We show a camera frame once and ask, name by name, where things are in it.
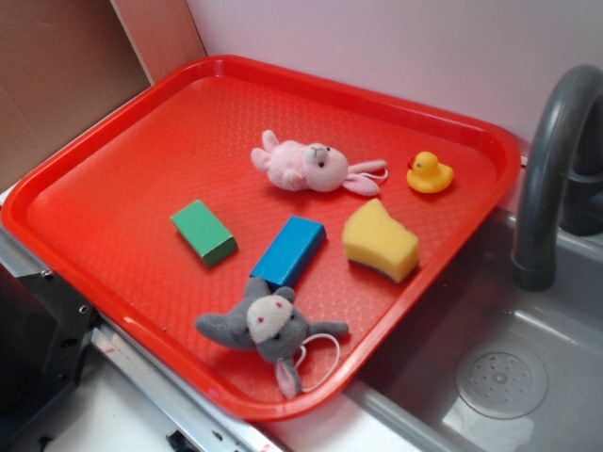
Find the yellow rubber duck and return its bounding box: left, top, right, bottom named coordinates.
left=406, top=151, right=454, bottom=194

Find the blue wooden block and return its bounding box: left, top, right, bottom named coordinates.
left=250, top=217, right=327, bottom=290

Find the red plastic tray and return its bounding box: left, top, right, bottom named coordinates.
left=2, top=56, right=520, bottom=421

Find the pink plush bunny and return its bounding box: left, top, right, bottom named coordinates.
left=251, top=130, right=388, bottom=197

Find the yellow sponge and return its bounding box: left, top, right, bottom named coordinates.
left=342, top=199, right=420, bottom=283

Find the green wooden block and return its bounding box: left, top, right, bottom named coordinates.
left=171, top=200, right=238, bottom=267

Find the grey plush donkey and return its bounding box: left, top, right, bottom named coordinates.
left=195, top=277, right=350, bottom=399

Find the grey plastic sink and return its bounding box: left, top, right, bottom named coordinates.
left=346, top=206, right=603, bottom=452

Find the grey toy faucet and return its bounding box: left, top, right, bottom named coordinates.
left=512, top=64, right=602, bottom=292

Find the silver metal rail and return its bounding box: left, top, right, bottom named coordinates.
left=1, top=233, right=284, bottom=451

